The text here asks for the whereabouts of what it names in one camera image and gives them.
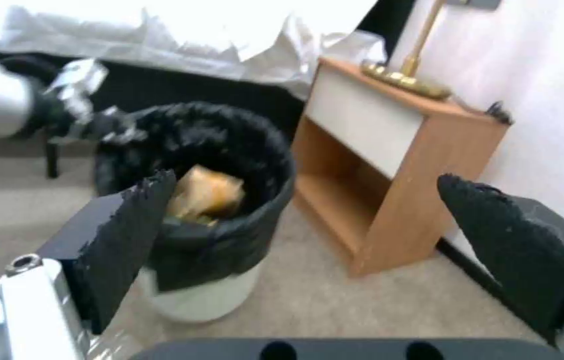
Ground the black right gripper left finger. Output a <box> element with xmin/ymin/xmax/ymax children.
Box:
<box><xmin>0</xmin><ymin>168</ymin><xmax>177</xmax><ymax>360</ymax></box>

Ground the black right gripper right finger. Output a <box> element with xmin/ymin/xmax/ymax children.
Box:
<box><xmin>436</xmin><ymin>173</ymin><xmax>564</xmax><ymax>360</ymax></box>

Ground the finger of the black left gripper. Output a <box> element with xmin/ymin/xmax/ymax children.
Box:
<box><xmin>41</xmin><ymin>58</ymin><xmax>109</xmax><ymax>113</ymax></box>
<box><xmin>64</xmin><ymin>106</ymin><xmax>149</xmax><ymax>146</ymax></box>

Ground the white round trash bin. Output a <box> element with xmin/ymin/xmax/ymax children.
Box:
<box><xmin>139</xmin><ymin>258</ymin><xmax>264</xmax><ymax>323</ymax></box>

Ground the crumpled yellowish paper garbage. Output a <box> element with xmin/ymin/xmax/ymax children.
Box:
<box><xmin>165</xmin><ymin>166</ymin><xmax>249</xmax><ymax>229</ymax></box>

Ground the black plastic bin bag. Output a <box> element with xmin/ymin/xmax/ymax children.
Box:
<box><xmin>91</xmin><ymin>101</ymin><xmax>297</xmax><ymax>294</ymax></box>

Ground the black skirting board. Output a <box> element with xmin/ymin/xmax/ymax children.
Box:
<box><xmin>435</xmin><ymin>239</ymin><xmax>563</xmax><ymax>340</ymax></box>

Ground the white bed sheet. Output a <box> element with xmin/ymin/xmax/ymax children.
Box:
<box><xmin>0</xmin><ymin>0</ymin><xmax>391</xmax><ymax>85</ymax></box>

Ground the small black object on nightstand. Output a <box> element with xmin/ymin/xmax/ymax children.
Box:
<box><xmin>483</xmin><ymin>100</ymin><xmax>517</xmax><ymax>127</ymax></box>

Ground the wooden nightstand with white drawer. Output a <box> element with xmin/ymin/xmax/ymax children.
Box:
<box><xmin>291</xmin><ymin>56</ymin><xmax>509</xmax><ymax>279</ymax></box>

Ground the brass table lamp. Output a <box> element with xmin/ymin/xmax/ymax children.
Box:
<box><xmin>359</xmin><ymin>0</ymin><xmax>454</xmax><ymax>101</ymax></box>

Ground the black bed frame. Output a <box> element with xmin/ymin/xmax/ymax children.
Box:
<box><xmin>0</xmin><ymin>9</ymin><xmax>405</xmax><ymax>180</ymax></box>

